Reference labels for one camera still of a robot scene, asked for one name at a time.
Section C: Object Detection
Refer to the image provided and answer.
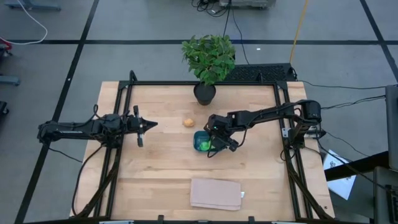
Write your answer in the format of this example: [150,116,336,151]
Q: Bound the black perforated computer case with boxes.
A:
[223,63,296,83]

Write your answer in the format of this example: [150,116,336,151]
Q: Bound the yellow hanging cable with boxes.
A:
[289,0,310,65]

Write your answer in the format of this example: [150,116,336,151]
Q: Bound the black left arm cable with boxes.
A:
[70,144,105,217]

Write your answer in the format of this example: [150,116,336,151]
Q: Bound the white paper sheets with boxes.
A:
[322,149,358,201]

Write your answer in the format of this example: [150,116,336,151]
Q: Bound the teal plastic tupperware tub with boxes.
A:
[193,130,227,154]

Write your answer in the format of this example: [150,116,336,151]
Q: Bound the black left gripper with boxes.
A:
[125,105,159,147]

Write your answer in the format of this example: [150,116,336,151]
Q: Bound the red object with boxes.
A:
[0,37,13,57]

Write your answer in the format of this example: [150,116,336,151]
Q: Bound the black cable bundle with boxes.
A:
[190,0,225,17]

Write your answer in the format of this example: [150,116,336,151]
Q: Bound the black floor cable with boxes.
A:
[222,0,233,39]
[231,7,250,65]
[298,79,387,91]

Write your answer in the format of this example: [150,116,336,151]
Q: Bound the black aluminium table frame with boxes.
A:
[70,70,336,224]

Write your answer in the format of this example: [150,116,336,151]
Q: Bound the green lime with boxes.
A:
[199,140,214,152]

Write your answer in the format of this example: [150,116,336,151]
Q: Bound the grey stand foot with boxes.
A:
[0,74,21,87]

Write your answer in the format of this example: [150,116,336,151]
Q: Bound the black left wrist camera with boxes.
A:
[101,113,124,131]

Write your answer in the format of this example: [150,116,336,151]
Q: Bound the grey equipment box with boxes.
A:
[218,0,277,9]

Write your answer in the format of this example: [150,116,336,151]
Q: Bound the green plant in black pot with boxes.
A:
[181,34,237,106]

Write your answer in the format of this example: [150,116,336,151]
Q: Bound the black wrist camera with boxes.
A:
[101,113,124,131]
[207,114,233,132]

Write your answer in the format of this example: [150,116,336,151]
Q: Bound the black bar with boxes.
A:
[324,151,390,182]

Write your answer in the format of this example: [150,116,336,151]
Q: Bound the folded pink cloth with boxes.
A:
[189,177,246,212]

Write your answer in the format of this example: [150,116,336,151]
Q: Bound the white floor cable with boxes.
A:
[0,0,49,45]

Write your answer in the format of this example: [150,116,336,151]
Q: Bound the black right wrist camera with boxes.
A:
[207,114,233,132]

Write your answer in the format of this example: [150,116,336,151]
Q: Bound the grey stand base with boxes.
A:
[3,0,62,12]

